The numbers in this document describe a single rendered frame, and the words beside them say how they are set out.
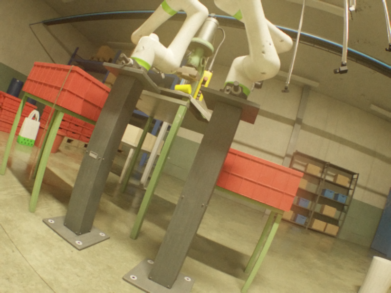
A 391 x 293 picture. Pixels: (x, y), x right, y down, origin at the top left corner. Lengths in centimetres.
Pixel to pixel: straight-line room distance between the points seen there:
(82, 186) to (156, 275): 57
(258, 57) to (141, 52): 61
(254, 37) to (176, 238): 91
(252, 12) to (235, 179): 83
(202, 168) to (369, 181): 702
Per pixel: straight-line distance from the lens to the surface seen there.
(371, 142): 784
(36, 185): 128
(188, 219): 93
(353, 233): 752
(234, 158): 118
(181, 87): 156
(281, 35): 129
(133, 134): 292
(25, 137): 303
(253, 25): 95
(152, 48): 121
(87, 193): 114
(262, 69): 90
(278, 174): 117
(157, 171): 133
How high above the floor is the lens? 60
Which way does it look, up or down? 5 degrees up
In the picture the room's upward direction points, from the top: 21 degrees clockwise
